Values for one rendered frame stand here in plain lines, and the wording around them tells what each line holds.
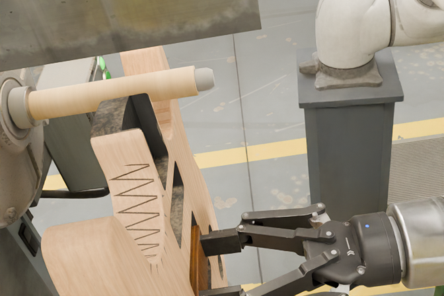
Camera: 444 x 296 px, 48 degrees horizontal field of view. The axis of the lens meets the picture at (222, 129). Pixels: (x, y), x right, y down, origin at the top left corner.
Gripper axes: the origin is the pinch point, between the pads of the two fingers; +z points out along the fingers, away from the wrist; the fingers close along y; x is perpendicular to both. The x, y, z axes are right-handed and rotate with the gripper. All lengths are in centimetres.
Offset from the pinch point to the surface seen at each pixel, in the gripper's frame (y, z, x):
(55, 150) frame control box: 31.9, 26.4, -3.0
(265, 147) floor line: 144, -8, -98
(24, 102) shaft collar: 9.8, 15.6, 19.2
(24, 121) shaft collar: 9.1, 16.1, 17.3
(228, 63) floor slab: 218, 5, -93
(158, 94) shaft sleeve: 9.8, 1.5, 17.3
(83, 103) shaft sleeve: 9.8, 9.5, 17.8
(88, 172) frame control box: 32.4, 22.8, -9.1
